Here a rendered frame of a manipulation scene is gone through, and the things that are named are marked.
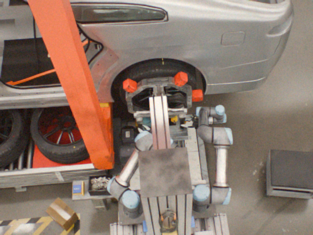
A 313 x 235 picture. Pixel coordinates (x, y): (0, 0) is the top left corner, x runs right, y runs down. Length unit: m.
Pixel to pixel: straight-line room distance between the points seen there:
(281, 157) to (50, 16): 2.57
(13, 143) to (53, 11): 2.13
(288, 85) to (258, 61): 1.39
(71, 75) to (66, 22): 0.46
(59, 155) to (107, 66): 0.99
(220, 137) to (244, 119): 1.52
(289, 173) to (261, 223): 0.53
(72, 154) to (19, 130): 0.54
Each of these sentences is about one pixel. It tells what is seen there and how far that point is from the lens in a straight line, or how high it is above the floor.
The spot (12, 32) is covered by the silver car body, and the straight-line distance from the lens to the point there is 4.56.
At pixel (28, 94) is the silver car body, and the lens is 4.01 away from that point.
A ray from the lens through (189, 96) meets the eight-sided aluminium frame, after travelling 3.82.
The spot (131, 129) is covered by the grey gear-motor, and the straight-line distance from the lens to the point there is 4.23.
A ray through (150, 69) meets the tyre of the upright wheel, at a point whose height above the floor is 1.18.
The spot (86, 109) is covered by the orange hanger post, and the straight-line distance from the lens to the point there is 3.12.
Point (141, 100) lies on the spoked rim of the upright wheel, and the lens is 4.01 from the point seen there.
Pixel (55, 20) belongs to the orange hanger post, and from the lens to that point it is 2.44.
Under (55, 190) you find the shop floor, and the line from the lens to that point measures 4.57.
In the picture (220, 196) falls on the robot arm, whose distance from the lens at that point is 3.31.
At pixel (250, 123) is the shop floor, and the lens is 4.78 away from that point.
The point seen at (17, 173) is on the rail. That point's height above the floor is 0.39.
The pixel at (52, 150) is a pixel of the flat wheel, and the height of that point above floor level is 0.50.
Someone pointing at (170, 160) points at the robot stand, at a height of 2.03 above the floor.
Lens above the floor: 4.12
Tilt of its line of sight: 60 degrees down
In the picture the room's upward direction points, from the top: 6 degrees counter-clockwise
